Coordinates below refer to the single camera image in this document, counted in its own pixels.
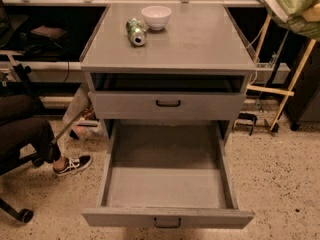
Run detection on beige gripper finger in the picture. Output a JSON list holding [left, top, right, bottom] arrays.
[[302, 2, 320, 22]]

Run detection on green jalapeno chip bag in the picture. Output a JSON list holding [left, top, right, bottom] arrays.
[[264, 0, 320, 41]]

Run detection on grey drawer cabinet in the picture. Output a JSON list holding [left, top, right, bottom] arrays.
[[81, 3, 255, 136]]

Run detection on open grey lower drawer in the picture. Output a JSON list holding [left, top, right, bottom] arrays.
[[83, 122, 254, 229]]

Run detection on closed grey upper drawer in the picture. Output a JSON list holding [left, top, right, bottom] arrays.
[[90, 91, 245, 120]]

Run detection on clear plastic bag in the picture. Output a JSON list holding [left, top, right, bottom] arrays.
[[63, 83, 104, 141]]

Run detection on white ceramic bowl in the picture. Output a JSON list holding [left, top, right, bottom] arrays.
[[141, 6, 172, 30]]

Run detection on green soda can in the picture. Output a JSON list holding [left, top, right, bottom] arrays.
[[126, 18, 147, 46]]

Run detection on brown box on shelf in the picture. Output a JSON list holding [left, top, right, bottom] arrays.
[[31, 25, 66, 39]]

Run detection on black white sneaker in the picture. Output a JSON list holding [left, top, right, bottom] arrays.
[[53, 155, 92, 176]]

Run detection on person's leg dark trousers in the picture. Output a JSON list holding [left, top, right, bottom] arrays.
[[0, 95, 64, 163]]

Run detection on black office chair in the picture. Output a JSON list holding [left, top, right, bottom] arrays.
[[0, 152, 44, 223]]

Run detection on black drawer handle upper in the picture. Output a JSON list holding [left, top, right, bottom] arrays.
[[156, 100, 181, 108]]

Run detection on black drawer handle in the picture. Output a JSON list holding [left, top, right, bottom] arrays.
[[153, 217, 182, 229], [156, 100, 181, 108]]

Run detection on black drawer handle lower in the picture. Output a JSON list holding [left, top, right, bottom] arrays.
[[153, 217, 182, 229]]

